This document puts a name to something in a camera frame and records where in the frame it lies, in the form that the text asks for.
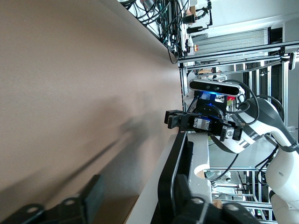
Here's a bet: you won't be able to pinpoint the black drawer handle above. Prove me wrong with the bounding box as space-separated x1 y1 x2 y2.
150 132 194 224

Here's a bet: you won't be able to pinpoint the aluminium profile frame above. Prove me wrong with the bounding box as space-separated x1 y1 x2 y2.
178 41 299 224

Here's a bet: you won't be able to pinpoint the light wooden drawer cabinet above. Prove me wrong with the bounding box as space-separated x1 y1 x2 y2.
93 167 222 224

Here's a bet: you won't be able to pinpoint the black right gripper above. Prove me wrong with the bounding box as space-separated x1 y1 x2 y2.
164 102 243 142

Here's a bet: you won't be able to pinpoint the tangled black cables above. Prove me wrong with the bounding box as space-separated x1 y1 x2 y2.
119 0 190 65

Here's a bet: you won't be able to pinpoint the camera on frame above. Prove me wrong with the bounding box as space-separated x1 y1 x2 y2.
288 51 297 70

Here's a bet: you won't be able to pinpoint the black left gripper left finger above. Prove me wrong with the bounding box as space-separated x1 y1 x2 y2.
0 174 105 224

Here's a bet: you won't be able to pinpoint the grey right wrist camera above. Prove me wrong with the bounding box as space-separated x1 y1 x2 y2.
188 78 244 97

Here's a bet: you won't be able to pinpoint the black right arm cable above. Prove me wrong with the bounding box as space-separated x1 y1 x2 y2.
225 79 285 128

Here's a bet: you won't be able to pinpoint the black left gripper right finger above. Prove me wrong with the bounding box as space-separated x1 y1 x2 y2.
174 175 260 224

